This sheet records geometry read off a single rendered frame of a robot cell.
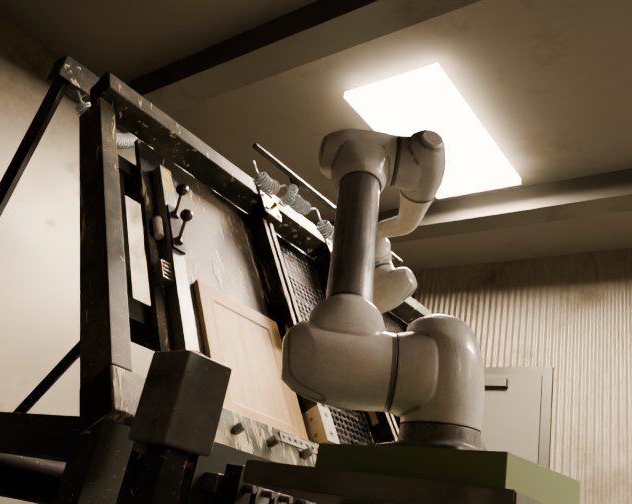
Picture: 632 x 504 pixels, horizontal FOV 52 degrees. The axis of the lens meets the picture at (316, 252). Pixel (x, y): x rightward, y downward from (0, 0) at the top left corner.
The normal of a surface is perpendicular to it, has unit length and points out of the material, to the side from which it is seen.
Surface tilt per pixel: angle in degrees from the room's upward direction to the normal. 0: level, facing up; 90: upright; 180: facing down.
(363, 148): 79
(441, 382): 94
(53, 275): 90
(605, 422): 90
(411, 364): 89
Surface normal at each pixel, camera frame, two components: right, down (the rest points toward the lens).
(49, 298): 0.79, -0.11
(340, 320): -0.02, -0.70
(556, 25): -0.18, 0.89
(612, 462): -0.58, -0.43
